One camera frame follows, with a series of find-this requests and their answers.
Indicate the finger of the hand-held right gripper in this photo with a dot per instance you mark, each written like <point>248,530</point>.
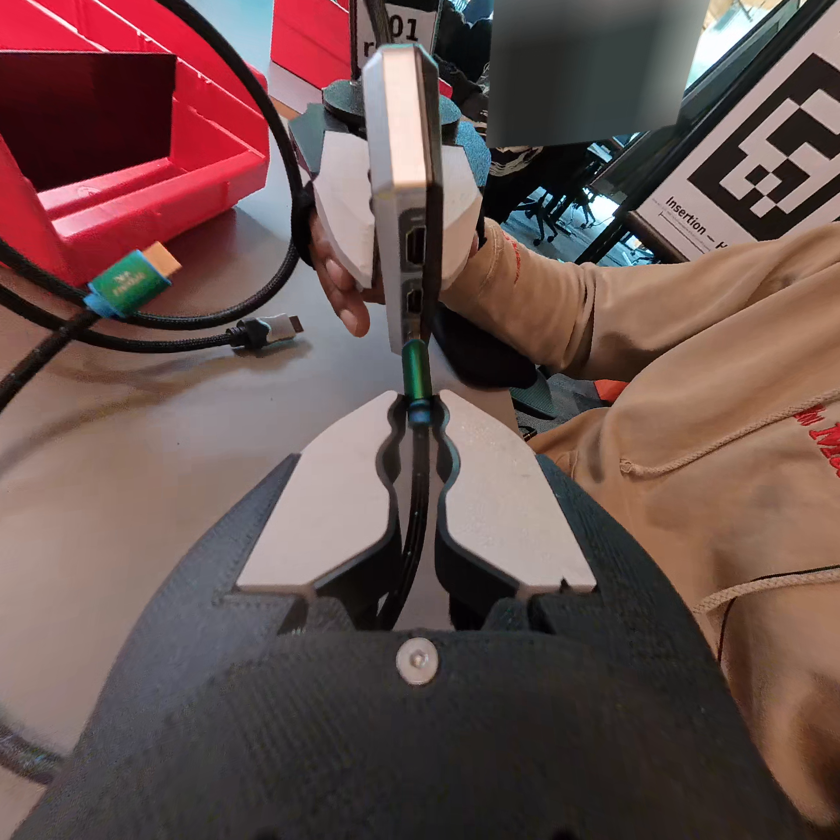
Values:
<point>344,197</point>
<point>459,210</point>

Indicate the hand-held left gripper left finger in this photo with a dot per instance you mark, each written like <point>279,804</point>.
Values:
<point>328,505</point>

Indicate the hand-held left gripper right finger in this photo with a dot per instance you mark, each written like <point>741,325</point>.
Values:
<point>505,505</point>

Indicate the silver hub adapter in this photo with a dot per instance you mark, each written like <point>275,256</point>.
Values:
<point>400,118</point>

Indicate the person's right forearm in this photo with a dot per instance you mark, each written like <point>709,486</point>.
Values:
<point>623,308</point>

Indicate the person's right hand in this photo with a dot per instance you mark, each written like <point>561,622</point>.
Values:
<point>338,282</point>

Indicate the red plastic bin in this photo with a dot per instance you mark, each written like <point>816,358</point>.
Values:
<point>308,39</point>
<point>216,170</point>

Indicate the person's torso beige hoodie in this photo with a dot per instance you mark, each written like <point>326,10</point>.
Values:
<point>754,525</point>

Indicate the wooden sign board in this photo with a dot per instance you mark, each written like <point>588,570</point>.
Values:
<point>722,197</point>

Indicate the black bin divider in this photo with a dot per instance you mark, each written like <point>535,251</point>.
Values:
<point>79,118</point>

